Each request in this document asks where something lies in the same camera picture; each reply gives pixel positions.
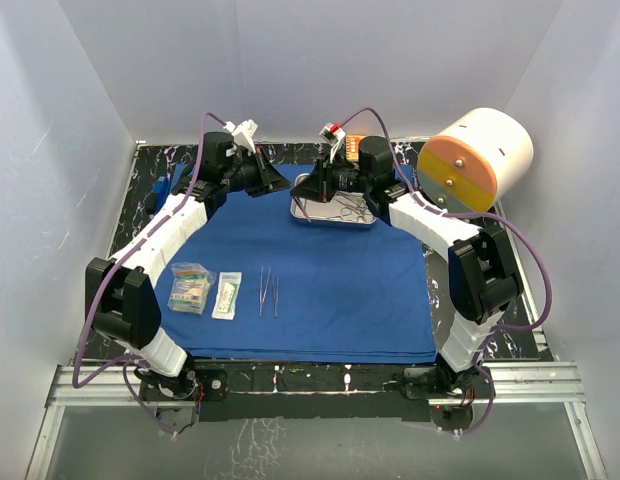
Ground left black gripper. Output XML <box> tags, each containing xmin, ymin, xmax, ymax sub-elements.
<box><xmin>222</xmin><ymin>148</ymin><xmax>292</xmax><ymax>199</ymax></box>

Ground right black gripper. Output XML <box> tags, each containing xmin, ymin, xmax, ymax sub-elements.
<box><xmin>291</xmin><ymin>150</ymin><xmax>372</xmax><ymax>204</ymax></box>

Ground metal instrument tray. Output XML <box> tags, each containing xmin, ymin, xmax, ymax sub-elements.
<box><xmin>290</xmin><ymin>196</ymin><xmax>377</xmax><ymax>230</ymax></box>

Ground steel forceps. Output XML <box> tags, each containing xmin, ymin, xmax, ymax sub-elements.
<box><xmin>259</xmin><ymin>266</ymin><xmax>271</xmax><ymax>316</ymax></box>
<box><xmin>271</xmin><ymin>275</ymin><xmax>280</xmax><ymax>319</ymax></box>
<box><xmin>292</xmin><ymin>196</ymin><xmax>311</xmax><ymax>223</ymax></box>

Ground blue surgical drape cloth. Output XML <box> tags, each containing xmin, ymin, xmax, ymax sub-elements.
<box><xmin>155</xmin><ymin>191</ymin><xmax>436</xmax><ymax>363</ymax></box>

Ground green packaged surgical supplies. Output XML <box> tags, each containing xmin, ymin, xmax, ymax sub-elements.
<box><xmin>167</xmin><ymin>262</ymin><xmax>217</xmax><ymax>316</ymax></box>

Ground glove packet teal orange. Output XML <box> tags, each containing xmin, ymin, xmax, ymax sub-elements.
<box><xmin>168</xmin><ymin>264</ymin><xmax>211</xmax><ymax>312</ymax></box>

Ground white suture packet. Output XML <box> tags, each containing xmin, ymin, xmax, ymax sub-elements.
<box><xmin>211</xmin><ymin>272</ymin><xmax>242</xmax><ymax>320</ymax></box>

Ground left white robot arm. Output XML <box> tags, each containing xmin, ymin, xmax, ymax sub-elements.
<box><xmin>85</xmin><ymin>120</ymin><xmax>291</xmax><ymax>399</ymax></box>

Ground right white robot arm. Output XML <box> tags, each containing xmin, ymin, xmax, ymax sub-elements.
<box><xmin>291</xmin><ymin>136</ymin><xmax>522</xmax><ymax>397</ymax></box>

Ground steel surgical scissors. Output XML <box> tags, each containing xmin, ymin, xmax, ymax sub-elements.
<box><xmin>334</xmin><ymin>192</ymin><xmax>376</xmax><ymax>223</ymax></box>

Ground small orange circuit board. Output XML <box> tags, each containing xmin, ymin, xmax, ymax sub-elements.
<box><xmin>345</xmin><ymin>134</ymin><xmax>363</xmax><ymax>163</ymax></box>

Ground small blue plastic tool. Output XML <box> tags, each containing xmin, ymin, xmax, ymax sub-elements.
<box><xmin>144</xmin><ymin>176</ymin><xmax>171</xmax><ymax>217</ymax></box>

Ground white cylindrical drawer container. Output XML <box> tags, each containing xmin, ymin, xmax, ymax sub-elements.
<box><xmin>417</xmin><ymin>107</ymin><xmax>534</xmax><ymax>213</ymax></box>

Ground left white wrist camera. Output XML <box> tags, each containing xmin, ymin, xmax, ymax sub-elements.
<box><xmin>224</xmin><ymin>119</ymin><xmax>258</xmax><ymax>154</ymax></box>

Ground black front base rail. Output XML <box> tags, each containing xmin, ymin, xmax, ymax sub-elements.
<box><xmin>139</xmin><ymin>362</ymin><xmax>491</xmax><ymax>424</ymax></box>

